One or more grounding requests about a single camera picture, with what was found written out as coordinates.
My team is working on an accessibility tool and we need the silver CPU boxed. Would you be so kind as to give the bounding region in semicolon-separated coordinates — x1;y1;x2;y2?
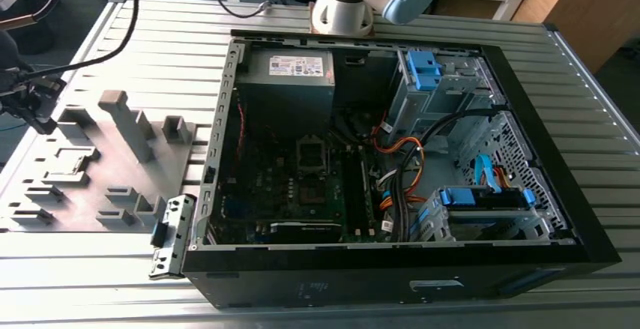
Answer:
53;149;87;175

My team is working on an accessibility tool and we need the CPU socket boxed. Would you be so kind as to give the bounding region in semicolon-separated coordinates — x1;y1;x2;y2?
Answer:
297;179;329;207

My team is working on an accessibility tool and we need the grey parts rack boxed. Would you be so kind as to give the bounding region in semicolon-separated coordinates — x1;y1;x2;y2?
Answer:
0;88;215;235

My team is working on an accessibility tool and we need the grey power supply unit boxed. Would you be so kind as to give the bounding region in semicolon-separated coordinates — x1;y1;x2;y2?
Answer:
233;47;337;135

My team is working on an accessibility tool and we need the green motherboard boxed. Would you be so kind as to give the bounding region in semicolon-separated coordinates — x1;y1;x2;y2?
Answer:
213;118;389;246

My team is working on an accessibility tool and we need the black cooling fan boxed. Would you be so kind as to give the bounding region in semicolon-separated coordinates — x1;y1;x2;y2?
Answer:
335;104;380;142

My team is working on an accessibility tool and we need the black graphics card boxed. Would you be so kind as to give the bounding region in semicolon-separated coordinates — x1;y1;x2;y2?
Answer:
268;221;345;244

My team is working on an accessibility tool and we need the black RAM slot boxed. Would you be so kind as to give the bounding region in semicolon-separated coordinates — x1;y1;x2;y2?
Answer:
343;145;363;235
349;145;369;235
337;145;356;235

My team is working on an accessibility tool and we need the blue plastic bay latch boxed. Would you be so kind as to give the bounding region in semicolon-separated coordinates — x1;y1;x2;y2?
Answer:
405;49;445;91

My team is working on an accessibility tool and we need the black PC case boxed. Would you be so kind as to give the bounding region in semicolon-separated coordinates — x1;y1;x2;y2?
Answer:
180;28;623;310

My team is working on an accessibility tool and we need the grey metal drive cage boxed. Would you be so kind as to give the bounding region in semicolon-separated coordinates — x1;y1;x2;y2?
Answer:
387;48;507;141

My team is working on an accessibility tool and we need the hard disk in blue carrier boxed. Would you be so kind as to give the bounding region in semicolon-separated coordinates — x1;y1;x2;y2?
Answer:
437;187;535;212

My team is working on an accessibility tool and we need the grey metal disk bay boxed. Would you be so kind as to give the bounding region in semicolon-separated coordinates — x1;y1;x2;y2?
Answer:
413;188;575;244

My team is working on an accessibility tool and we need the wooden cabinet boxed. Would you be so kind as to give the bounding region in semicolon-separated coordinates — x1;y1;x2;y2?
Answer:
512;0;640;75

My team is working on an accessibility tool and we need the brown sheathed cable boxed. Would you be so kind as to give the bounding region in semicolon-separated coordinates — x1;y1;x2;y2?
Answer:
0;0;71;32

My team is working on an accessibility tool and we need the black camera cable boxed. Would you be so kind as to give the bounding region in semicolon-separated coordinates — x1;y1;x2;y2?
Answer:
19;0;140;81

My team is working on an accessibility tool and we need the grey hinged slot bracket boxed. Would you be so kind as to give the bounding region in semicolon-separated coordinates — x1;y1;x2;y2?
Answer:
148;193;199;281

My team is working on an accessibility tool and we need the grey ribbon wire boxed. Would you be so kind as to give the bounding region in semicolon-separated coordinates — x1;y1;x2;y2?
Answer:
375;168;400;190

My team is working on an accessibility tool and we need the orange yellow wire bundle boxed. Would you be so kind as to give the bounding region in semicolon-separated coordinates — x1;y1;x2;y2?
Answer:
372;136;427;216

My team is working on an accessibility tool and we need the light blue data wire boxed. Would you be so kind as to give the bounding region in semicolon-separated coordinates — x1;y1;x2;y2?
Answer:
477;154;505;195

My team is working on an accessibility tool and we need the orange yellow disk wire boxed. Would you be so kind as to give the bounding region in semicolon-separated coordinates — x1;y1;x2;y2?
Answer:
492;166;519;194

